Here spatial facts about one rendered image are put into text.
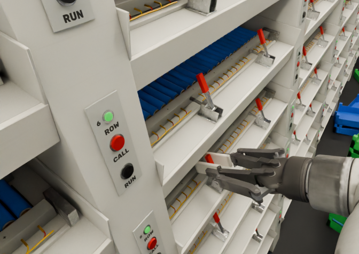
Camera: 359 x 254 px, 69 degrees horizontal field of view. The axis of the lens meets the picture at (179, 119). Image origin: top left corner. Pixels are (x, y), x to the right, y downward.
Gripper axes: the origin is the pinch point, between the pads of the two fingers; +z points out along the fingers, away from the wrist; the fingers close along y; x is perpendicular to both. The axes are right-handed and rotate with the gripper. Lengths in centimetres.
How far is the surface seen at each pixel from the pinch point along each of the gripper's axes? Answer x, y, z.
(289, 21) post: 18.0, 42.6, -5.7
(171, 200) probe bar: -1.8, -10.9, 4.3
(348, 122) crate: -87, 160, 6
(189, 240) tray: -7.6, -14.2, -0.9
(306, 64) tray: -5, 69, 0
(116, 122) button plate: 24.4, -22.0, -9.8
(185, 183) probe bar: -1.7, -5.7, 4.4
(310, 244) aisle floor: -98, 57, 7
